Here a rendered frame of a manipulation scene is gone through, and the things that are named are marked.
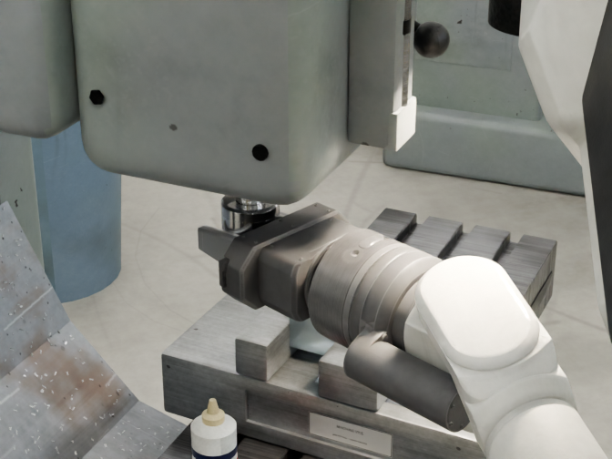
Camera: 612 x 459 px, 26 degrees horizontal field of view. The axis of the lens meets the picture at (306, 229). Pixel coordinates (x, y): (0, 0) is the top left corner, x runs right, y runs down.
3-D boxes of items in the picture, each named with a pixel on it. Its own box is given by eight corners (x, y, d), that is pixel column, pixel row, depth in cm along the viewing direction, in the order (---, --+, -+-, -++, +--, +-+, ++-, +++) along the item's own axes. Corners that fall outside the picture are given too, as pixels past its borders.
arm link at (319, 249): (332, 174, 107) (446, 219, 99) (332, 279, 111) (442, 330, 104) (215, 223, 99) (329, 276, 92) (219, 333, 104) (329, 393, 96)
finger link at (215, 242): (204, 217, 107) (256, 241, 103) (205, 252, 108) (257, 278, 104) (188, 223, 106) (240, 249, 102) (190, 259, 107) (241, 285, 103)
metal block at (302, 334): (364, 330, 130) (365, 276, 127) (338, 360, 125) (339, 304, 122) (316, 318, 132) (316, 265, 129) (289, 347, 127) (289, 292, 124)
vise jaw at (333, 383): (437, 335, 132) (439, 300, 130) (377, 413, 120) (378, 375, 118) (382, 321, 134) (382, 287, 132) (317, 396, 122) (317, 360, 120)
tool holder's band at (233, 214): (291, 209, 106) (291, 198, 106) (249, 229, 103) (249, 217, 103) (251, 192, 109) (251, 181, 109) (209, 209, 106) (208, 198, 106)
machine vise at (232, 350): (547, 424, 130) (557, 328, 125) (497, 513, 118) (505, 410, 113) (236, 341, 144) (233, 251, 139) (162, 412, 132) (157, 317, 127)
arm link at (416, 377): (413, 220, 97) (540, 272, 90) (440, 323, 104) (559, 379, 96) (310, 317, 92) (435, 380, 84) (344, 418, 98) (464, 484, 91)
